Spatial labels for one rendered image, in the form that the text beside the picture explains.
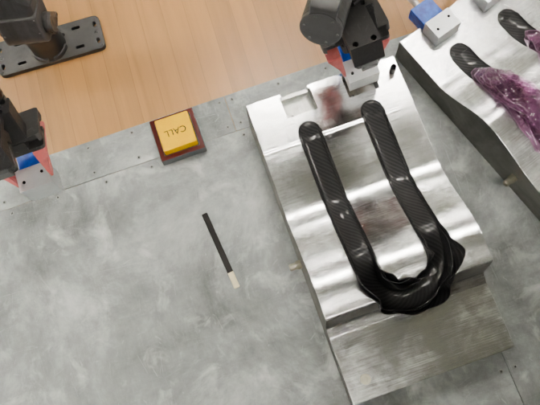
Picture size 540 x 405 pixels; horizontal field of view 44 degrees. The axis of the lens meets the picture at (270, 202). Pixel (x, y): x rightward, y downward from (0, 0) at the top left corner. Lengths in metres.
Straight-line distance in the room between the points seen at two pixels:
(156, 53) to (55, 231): 0.37
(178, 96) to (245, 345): 0.46
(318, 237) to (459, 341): 0.27
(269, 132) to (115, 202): 0.30
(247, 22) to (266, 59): 0.08
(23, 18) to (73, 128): 0.21
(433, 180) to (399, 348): 0.27
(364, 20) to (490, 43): 0.36
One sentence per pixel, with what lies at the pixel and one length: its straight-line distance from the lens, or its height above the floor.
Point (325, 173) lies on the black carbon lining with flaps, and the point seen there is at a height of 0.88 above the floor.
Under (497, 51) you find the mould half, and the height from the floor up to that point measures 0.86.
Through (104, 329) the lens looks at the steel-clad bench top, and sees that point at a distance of 1.15.
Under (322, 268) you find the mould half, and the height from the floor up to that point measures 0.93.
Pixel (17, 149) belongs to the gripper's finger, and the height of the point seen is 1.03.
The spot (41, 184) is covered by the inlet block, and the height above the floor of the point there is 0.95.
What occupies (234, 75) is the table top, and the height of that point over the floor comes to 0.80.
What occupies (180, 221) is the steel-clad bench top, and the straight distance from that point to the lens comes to 1.15.
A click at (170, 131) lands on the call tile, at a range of 1.16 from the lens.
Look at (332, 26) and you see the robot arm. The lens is 0.87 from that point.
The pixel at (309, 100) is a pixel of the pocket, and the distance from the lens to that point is 1.13.
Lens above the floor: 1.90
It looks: 75 degrees down
